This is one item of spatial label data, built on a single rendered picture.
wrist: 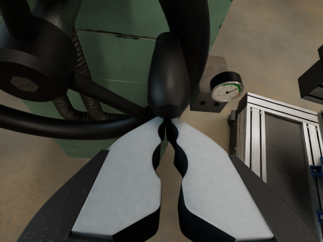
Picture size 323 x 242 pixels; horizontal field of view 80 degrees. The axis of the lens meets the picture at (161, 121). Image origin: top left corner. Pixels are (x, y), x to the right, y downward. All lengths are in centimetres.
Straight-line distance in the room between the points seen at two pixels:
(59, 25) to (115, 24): 17
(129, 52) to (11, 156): 86
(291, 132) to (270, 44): 99
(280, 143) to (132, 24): 85
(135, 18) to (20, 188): 89
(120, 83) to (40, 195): 70
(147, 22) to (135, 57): 8
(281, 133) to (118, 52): 86
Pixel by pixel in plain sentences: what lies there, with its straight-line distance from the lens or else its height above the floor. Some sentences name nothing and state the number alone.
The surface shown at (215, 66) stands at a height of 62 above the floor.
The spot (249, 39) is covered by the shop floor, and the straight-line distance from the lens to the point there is 187.
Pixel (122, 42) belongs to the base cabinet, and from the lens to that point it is 39.
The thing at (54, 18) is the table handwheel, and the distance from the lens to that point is 22.
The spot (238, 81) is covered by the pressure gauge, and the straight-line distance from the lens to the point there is 39.
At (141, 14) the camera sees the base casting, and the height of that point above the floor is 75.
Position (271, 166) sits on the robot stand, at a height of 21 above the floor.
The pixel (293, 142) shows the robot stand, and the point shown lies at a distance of 109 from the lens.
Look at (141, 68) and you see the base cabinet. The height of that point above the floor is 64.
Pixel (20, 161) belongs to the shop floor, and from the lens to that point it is 111.
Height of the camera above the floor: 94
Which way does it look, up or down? 60 degrees down
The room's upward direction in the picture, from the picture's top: 16 degrees clockwise
